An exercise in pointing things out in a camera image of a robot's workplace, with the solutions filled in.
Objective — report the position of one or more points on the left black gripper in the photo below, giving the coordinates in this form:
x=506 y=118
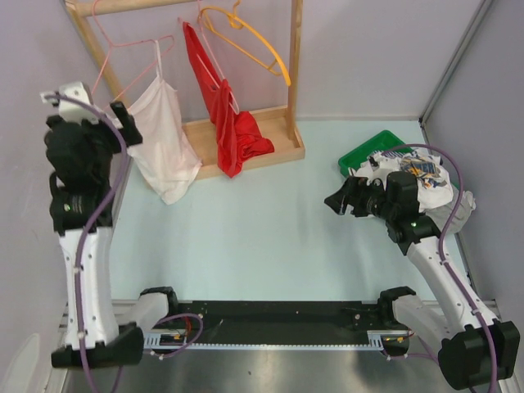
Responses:
x=132 y=134

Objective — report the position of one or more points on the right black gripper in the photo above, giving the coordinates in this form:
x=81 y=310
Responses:
x=353 y=191

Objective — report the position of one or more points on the white tank top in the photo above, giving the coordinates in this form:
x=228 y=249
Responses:
x=166 y=159

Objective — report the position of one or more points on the pink wire hanger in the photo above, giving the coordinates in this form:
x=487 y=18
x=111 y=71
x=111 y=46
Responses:
x=124 y=37

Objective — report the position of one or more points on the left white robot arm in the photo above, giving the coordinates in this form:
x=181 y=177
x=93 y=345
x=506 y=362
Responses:
x=80 y=144

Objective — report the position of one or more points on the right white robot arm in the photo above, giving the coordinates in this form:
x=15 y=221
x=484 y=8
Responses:
x=472 y=345

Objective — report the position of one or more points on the red tank top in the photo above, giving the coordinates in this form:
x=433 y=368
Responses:
x=237 y=134

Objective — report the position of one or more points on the yellow hanger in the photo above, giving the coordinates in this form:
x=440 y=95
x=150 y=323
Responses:
x=232 y=28

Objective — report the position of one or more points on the pink hanger under red top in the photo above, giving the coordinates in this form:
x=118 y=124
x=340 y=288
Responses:
x=215 y=89

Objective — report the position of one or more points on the green plastic bin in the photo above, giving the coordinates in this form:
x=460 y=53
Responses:
x=368 y=151

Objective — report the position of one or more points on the white printed shirt pile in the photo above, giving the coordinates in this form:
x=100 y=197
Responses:
x=434 y=187

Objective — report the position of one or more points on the wooden clothes rack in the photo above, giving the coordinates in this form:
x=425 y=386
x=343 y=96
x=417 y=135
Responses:
x=277 y=124

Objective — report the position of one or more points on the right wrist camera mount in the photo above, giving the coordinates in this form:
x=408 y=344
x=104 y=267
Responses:
x=378 y=169

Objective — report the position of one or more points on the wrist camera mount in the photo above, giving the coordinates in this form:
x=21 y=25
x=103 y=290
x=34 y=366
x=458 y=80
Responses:
x=74 y=104
x=378 y=169

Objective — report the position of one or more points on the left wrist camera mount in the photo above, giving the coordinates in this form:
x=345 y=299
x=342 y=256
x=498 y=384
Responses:
x=74 y=104

